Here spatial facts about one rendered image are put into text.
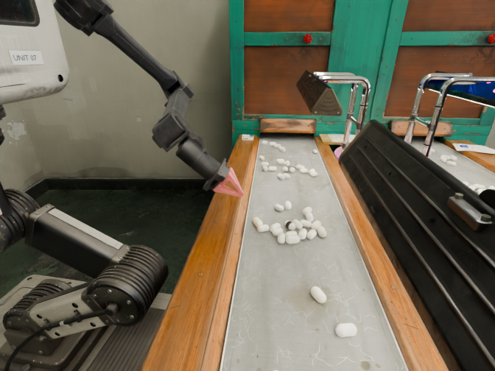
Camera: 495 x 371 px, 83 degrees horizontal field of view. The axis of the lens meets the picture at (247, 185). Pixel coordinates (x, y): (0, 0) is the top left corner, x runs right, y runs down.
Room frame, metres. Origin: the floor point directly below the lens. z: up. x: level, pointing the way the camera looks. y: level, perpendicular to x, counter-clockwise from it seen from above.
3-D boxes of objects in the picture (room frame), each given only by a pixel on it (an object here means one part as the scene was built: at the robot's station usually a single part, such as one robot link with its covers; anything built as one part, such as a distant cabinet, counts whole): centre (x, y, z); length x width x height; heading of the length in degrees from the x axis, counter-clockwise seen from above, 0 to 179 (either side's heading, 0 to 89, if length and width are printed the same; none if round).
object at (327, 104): (1.05, -0.24, 1.08); 0.62 x 0.08 x 0.07; 175
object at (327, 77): (1.04, -0.32, 0.90); 0.20 x 0.19 x 0.45; 175
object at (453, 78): (1.01, -0.71, 0.90); 0.20 x 0.19 x 0.45; 175
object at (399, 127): (1.44, -0.89, 0.83); 0.30 x 0.06 x 0.07; 85
